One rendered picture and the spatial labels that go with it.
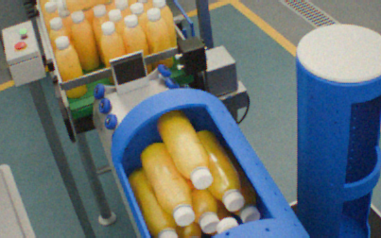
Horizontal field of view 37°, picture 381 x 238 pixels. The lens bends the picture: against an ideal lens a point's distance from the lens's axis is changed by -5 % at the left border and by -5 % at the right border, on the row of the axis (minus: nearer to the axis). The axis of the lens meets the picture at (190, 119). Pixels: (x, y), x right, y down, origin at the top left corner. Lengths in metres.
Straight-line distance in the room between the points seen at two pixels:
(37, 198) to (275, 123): 1.23
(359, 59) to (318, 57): 0.12
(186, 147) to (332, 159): 0.69
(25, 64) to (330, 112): 0.89
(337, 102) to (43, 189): 1.71
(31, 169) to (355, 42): 1.87
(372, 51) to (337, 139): 0.27
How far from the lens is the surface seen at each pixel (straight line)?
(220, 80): 1.99
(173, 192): 1.18
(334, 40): 1.75
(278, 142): 2.91
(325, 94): 1.63
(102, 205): 2.60
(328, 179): 1.85
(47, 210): 2.84
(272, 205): 1.05
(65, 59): 1.79
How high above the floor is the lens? 2.01
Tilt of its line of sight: 41 degrees down
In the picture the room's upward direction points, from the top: 9 degrees counter-clockwise
